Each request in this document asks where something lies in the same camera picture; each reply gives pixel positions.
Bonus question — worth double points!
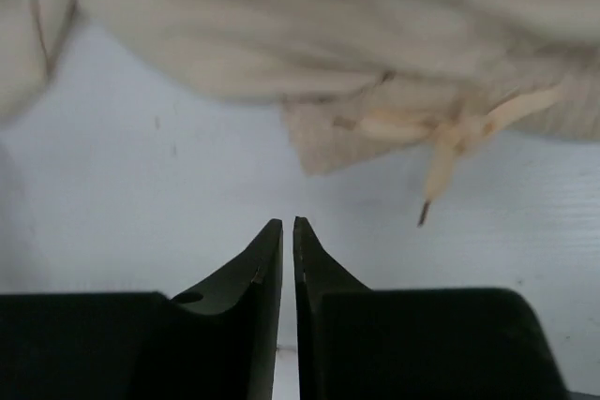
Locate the beige trousers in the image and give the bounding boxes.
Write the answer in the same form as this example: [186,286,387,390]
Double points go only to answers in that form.
[1,0,599,205]

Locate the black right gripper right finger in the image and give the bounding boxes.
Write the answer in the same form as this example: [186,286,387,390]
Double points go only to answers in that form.
[292,217,569,400]

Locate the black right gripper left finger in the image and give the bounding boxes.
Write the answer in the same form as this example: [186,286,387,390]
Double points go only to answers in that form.
[1,219,283,399]

